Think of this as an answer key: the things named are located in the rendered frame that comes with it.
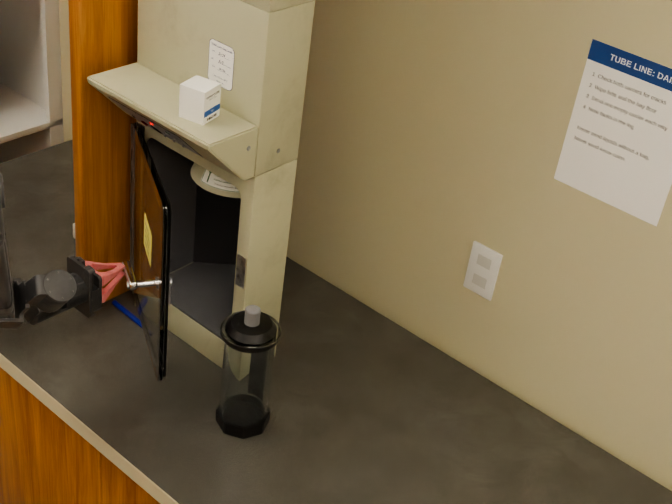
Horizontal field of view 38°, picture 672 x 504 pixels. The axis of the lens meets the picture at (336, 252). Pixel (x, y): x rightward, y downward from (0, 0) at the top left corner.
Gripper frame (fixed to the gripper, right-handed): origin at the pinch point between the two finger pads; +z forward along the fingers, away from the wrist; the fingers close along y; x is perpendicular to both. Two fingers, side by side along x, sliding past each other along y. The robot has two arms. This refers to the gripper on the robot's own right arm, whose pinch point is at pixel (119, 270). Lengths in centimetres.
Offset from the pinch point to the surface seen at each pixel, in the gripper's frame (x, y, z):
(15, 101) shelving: 116, -25, 54
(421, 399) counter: -45, -25, 41
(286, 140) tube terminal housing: -16.7, 27.0, 23.4
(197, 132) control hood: -12.4, 31.6, 5.8
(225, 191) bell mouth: -7.0, 13.5, 19.0
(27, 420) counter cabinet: 17.3, -43.3, -9.8
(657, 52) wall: -64, 53, 59
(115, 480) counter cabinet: -11.6, -38.7, -9.7
